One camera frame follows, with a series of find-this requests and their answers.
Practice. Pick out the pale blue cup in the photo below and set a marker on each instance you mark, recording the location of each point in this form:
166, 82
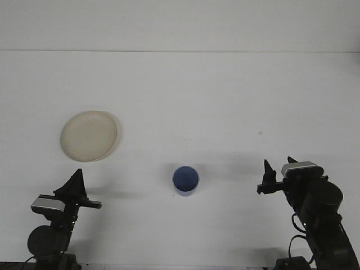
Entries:
185, 180

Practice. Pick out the pale round plate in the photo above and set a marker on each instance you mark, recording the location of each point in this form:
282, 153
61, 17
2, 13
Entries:
88, 136

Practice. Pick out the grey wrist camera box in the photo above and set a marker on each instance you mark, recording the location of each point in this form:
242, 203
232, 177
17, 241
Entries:
299, 168
47, 204

